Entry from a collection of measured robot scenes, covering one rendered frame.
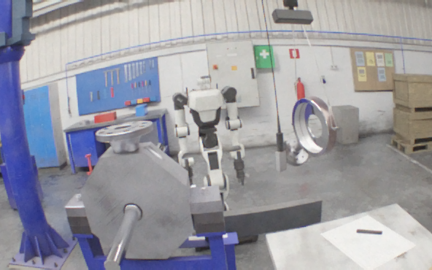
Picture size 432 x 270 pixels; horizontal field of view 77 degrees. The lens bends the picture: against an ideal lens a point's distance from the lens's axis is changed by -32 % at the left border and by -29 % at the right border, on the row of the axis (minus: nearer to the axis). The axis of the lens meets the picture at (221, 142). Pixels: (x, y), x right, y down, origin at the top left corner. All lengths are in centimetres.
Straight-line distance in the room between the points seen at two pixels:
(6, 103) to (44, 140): 399
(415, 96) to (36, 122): 721
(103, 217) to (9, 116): 193
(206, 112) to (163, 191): 177
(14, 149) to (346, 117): 548
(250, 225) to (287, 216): 20
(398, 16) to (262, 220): 668
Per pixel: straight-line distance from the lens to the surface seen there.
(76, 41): 727
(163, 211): 146
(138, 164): 141
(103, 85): 689
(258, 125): 673
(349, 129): 660
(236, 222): 190
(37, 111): 711
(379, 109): 749
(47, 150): 713
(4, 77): 323
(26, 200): 336
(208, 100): 310
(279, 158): 235
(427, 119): 615
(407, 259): 139
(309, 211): 196
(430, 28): 854
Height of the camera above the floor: 164
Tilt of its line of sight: 13 degrees down
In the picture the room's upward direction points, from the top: 6 degrees counter-clockwise
